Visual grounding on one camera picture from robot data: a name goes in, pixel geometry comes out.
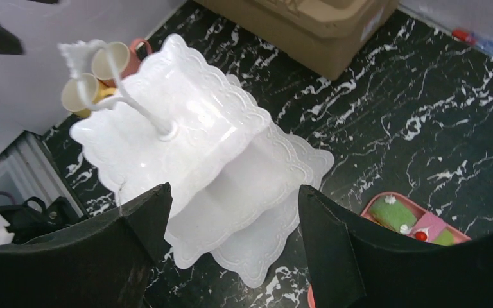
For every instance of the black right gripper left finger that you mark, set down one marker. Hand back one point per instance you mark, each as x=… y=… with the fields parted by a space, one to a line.
x=104 y=261

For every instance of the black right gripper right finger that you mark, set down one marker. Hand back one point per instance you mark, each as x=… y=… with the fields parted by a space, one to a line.
x=354 y=262

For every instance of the pink serving tray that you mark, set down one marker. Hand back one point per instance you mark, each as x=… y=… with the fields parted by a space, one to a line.
x=391 y=255

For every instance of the white three-tier cake stand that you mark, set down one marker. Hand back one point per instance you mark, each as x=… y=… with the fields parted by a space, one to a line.
x=234 y=174

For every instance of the tan plastic tool case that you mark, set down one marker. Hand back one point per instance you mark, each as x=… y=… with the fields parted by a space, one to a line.
x=324 y=36

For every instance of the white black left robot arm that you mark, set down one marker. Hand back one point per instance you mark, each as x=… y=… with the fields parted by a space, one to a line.
x=20 y=223

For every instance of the green roll cake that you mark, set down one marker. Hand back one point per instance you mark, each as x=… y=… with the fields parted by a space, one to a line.
x=393 y=214

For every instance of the pink cake slice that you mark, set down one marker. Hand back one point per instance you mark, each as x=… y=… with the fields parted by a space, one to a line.
x=428 y=228

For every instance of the yellow mug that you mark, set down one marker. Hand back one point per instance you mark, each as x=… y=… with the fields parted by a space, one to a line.
x=96 y=91

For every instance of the pink mug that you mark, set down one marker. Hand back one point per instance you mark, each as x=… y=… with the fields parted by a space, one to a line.
x=125 y=57

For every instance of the blue red pen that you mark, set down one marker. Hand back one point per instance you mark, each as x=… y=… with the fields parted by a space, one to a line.
x=473 y=39

